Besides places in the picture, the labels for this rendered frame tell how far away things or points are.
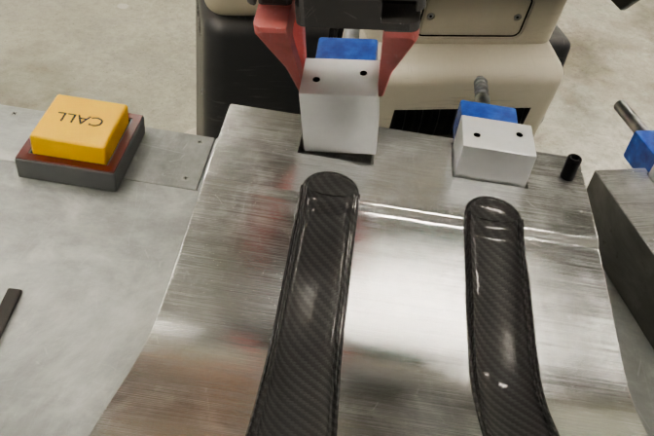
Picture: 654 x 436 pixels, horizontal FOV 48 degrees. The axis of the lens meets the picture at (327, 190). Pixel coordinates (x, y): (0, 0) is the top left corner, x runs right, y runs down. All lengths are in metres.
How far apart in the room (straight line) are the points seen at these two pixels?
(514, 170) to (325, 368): 0.20
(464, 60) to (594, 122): 1.54
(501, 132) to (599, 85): 2.02
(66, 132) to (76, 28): 1.82
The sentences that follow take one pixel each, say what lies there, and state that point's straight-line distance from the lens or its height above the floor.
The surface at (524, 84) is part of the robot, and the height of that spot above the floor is 0.78.
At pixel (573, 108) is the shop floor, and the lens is 2.38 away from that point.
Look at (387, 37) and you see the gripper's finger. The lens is 0.43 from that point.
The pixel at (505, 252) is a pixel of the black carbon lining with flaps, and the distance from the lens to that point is 0.49.
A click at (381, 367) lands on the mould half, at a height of 0.89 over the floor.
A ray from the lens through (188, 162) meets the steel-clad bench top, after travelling 0.64.
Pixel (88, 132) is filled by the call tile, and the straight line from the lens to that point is 0.61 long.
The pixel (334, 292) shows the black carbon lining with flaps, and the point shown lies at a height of 0.88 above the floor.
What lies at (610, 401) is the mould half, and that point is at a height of 0.88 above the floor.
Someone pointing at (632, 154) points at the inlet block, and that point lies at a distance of 0.67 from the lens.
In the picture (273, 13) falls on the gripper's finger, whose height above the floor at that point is 1.00.
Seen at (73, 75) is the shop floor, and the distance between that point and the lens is 2.22.
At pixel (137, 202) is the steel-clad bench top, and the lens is 0.60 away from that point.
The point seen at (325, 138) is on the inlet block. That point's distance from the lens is 0.50.
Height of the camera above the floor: 1.21
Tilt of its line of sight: 41 degrees down
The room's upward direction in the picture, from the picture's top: 9 degrees clockwise
